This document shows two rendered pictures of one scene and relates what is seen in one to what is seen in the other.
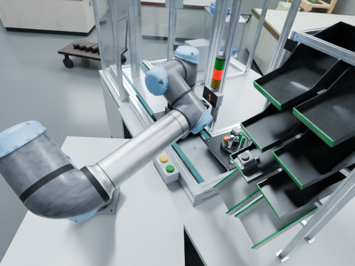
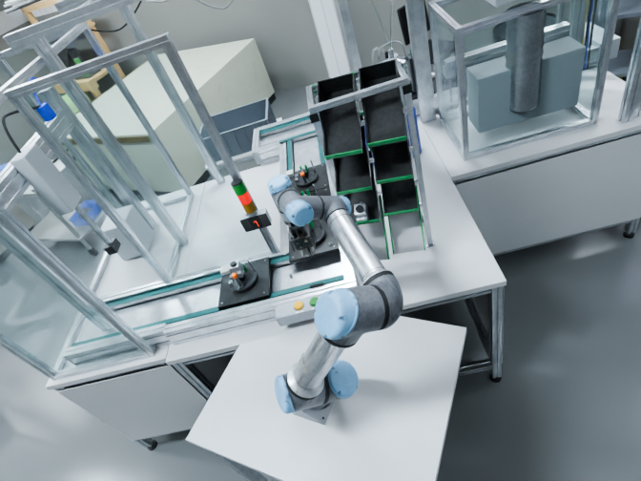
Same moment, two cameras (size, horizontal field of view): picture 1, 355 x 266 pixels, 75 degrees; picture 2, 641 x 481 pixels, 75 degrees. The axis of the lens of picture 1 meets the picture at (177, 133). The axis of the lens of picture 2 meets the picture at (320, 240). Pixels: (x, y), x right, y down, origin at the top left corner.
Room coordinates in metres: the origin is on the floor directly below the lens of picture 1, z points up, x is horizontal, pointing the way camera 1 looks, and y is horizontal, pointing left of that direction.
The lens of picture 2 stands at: (-0.10, 0.78, 2.28)
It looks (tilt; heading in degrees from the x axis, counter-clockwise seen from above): 42 degrees down; 312
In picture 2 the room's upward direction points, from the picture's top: 22 degrees counter-clockwise
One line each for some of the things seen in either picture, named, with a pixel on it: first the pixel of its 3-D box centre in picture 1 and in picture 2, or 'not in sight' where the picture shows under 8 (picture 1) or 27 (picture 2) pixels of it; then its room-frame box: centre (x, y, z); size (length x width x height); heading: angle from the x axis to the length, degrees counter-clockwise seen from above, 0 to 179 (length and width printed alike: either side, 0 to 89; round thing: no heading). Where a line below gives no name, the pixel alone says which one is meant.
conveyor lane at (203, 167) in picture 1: (183, 130); (257, 282); (1.11, -0.03, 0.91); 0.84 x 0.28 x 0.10; 32
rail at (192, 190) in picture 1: (159, 139); (260, 311); (1.00, 0.10, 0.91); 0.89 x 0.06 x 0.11; 32
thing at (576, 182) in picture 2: not in sight; (526, 177); (0.16, -1.54, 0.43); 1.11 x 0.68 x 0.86; 32
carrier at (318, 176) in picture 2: not in sight; (304, 173); (1.19, -0.74, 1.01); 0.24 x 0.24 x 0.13; 32
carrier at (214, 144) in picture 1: (235, 141); (309, 231); (0.94, -0.32, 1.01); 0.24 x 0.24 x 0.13; 32
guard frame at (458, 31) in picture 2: not in sight; (512, 63); (0.24, -1.48, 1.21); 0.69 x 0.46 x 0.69; 32
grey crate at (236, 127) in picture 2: not in sight; (238, 130); (2.45, -1.59, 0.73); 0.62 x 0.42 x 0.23; 32
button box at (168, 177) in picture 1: (163, 163); (300, 310); (0.80, 0.06, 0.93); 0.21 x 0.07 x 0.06; 32
